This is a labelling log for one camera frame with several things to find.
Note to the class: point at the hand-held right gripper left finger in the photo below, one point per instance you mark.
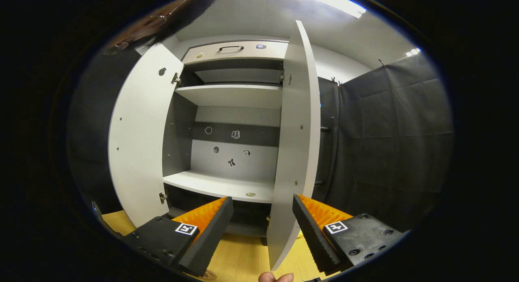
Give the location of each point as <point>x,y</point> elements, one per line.
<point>213,237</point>

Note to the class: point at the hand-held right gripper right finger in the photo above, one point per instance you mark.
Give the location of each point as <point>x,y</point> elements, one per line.
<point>312,237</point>

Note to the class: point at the white cabinet door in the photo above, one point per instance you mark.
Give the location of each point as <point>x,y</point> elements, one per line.
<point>294,152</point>
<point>138,132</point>

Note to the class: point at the white and grey cabinet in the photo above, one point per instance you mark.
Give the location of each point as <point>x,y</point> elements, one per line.
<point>227,134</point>

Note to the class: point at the white cabinet shelf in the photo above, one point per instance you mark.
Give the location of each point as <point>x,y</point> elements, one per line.
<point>231,96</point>
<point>215,184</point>

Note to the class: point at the metal door hinge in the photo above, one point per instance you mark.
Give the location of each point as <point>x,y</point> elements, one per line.
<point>176,79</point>
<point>282,77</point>

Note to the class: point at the ceiling light panel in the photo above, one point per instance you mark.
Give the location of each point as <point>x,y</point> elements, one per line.
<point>412,52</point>

